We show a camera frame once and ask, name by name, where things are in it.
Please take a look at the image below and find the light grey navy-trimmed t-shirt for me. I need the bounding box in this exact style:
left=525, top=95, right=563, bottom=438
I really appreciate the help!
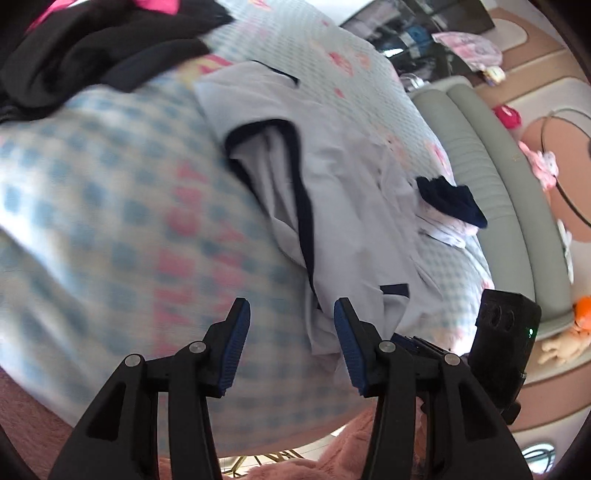
left=192, top=59, right=459, bottom=361

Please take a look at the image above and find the white folded clothes stack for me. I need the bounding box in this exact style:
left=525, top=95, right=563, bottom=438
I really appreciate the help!
left=416, top=199, right=479, bottom=249

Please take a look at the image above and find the dark clothes rack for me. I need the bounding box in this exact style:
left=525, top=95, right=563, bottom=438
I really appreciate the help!
left=341, top=1, right=494, bottom=82

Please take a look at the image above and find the orange doll toy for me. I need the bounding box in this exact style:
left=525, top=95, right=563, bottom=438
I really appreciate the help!
left=537, top=296, right=591, bottom=365

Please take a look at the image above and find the grey padded headboard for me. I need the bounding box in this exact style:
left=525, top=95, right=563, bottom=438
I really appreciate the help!
left=411, top=77, right=573, bottom=339

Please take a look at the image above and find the navy folded garment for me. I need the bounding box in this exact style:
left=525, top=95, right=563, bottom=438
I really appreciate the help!
left=416, top=176, right=488, bottom=229

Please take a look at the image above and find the pink bunny plush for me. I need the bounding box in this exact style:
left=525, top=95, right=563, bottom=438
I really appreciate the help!
left=518, top=142, right=559, bottom=192

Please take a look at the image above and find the red round plush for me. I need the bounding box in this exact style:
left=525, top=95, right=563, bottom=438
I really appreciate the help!
left=493, top=105, right=522, bottom=130

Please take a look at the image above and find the blue checkered cartoon blanket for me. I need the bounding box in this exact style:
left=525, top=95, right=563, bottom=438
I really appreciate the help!
left=0, top=0, right=498, bottom=458

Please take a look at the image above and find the pink patterned cloth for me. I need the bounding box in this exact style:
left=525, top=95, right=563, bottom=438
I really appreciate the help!
left=432, top=31, right=503, bottom=71

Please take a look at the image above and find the black garment pile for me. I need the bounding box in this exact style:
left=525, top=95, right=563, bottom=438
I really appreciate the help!
left=1, top=1, right=233, bottom=122

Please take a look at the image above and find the pink garment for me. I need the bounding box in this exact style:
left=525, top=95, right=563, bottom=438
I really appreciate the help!
left=26, top=0, right=180, bottom=33

